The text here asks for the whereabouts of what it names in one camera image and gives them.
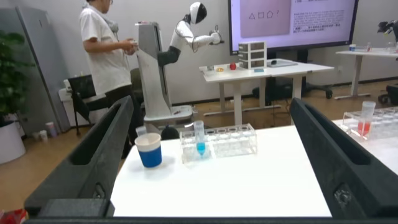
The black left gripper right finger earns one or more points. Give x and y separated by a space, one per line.
348 174

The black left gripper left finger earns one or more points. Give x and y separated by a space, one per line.
87 174

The clear acrylic test tube rack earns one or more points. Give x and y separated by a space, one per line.
230 146
385 124

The blue pigment test tube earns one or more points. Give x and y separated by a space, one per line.
200 143

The purple cup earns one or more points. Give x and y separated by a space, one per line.
51 129

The small white cup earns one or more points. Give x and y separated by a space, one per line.
43 135

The blue white paper cup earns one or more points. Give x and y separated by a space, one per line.
150 154

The white plant pot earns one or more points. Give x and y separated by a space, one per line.
11 143

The black office chair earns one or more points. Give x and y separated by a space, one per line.
82 90

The black display stand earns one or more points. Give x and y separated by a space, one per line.
317 88

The white standing desk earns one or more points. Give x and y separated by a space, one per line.
297 84
237 93

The long white desk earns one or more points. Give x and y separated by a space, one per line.
357 68

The person in white shirt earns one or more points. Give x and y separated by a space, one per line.
105 62

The white humanoid robot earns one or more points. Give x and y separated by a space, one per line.
155 77

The green leafy plant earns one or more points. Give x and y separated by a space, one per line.
11 77

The grey metal cabinet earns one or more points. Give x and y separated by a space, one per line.
34 62

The grey flat tray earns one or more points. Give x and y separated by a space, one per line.
284 63

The black computer mouse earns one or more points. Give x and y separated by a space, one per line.
274 62

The small blue card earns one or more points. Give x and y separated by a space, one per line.
258 70

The white small drawer unit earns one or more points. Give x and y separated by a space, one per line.
252 55

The black wheeled robot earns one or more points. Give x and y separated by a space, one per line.
387 26

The red apple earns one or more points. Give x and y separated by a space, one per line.
233 66

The small yellow object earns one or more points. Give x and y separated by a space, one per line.
219 69

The large wall display screen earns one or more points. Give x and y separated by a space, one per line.
292 21

